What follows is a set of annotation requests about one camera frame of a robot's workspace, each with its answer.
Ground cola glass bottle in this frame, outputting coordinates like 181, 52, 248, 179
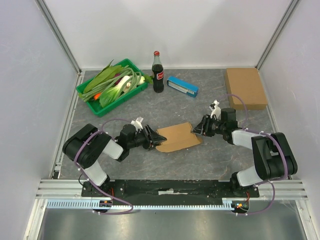
151, 50, 164, 93

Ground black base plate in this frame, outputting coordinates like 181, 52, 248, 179
81, 178, 261, 201

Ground aluminium frame rail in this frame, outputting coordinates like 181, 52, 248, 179
35, 0, 82, 74

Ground orange carrot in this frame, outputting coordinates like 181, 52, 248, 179
93, 92, 102, 100

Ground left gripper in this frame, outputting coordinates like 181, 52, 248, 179
128, 124, 167, 151

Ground green plastic tray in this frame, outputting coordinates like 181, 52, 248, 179
76, 58, 153, 117

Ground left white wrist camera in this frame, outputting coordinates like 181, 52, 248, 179
130, 116, 144, 132

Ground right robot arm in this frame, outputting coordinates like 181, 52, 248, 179
192, 108, 298, 197

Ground blue rectangular box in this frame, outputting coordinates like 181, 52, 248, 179
166, 76, 199, 98

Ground small cardboard box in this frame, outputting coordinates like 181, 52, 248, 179
156, 122, 203, 153

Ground blue slotted cable duct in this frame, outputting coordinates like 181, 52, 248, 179
46, 199, 234, 211

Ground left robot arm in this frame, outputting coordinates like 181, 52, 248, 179
62, 120, 167, 197

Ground large green leaf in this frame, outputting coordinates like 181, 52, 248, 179
83, 61, 123, 94

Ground bok choy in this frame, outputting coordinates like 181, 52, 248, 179
99, 75, 132, 108

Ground large cardboard box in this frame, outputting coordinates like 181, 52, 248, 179
224, 68, 268, 110

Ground long green beans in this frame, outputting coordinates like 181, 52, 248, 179
78, 65, 146, 102

